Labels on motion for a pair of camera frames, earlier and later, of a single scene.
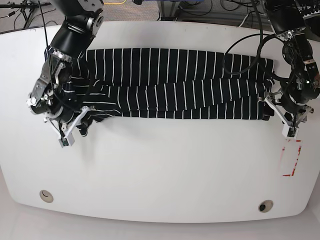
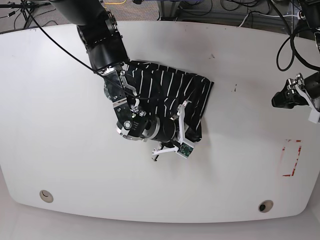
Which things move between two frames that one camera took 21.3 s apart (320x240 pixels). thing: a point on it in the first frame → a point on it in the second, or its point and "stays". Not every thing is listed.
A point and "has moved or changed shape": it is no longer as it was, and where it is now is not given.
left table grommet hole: (46, 196) stays
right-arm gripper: (292, 115) → (308, 87)
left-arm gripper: (64, 128) → (184, 147)
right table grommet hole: (265, 206) stays
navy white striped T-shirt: (169, 82) has moved or changed shape
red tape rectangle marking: (298, 155) stays
